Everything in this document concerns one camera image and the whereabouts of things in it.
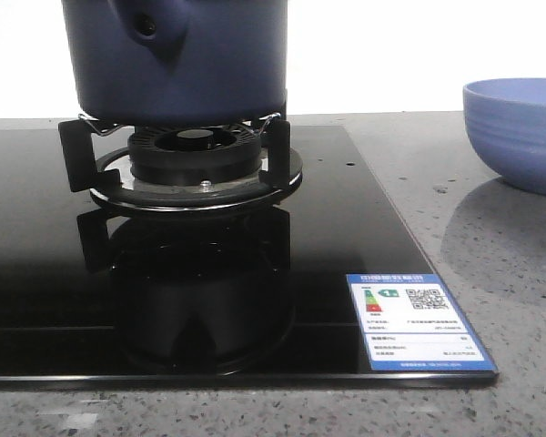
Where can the light blue ribbed bowl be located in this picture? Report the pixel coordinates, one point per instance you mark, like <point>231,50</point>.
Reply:
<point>505,120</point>

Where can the dark blue cooking pot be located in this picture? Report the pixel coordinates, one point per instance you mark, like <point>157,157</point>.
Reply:
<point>178,63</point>

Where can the black pot support grate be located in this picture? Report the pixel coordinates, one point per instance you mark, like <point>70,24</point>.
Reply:
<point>112,186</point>

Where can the black gas burner head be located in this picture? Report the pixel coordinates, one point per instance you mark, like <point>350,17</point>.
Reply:
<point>189,156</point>

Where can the blue white energy label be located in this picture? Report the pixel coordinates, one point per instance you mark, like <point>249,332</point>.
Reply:
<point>411,322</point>

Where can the black glass gas cooktop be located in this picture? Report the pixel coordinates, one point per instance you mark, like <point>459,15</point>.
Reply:
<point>92,300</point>

